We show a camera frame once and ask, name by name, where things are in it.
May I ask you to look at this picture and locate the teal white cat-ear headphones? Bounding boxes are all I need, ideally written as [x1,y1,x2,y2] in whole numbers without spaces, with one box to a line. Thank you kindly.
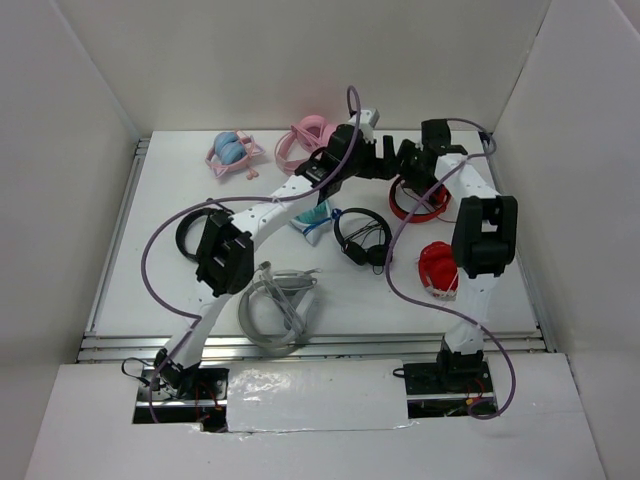
[289,200,333,246]

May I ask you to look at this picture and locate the small black headphones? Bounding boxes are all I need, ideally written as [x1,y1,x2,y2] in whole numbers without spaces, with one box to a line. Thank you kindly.
[333,208,393,271]

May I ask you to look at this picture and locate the pink blue cat-ear headphones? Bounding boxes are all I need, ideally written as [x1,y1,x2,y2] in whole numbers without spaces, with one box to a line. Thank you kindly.
[204,130,265,180]

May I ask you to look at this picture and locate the aluminium rail frame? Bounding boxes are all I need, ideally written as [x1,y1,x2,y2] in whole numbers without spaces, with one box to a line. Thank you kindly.
[77,130,556,361]

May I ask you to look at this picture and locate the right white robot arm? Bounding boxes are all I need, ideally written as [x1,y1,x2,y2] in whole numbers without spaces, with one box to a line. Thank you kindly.
[421,119,518,392]

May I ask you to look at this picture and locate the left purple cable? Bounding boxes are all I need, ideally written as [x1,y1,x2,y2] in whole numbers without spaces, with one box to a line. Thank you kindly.
[141,85,364,425]

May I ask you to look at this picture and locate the red headphones white cable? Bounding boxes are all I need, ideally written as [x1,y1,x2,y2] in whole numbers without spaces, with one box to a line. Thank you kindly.
[417,240,464,301]

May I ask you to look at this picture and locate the black gaming headset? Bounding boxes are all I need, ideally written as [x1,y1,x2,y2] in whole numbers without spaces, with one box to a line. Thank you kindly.
[174,208,212,262]

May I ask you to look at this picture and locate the red black headphones with cable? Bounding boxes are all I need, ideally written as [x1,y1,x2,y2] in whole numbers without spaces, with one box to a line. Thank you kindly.
[388,177,452,224]

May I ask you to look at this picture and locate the silver foil sheet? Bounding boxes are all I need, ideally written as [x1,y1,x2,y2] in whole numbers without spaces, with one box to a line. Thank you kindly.
[226,360,409,433]

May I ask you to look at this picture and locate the pink round headphones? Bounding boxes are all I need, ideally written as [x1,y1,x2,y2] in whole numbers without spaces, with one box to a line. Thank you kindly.
[274,115,337,176]

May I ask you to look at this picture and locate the grey headphones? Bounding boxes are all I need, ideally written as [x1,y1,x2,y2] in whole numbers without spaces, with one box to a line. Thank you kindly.
[237,261,321,355]

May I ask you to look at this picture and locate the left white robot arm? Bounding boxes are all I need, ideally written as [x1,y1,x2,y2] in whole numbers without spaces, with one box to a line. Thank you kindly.
[140,124,399,399]

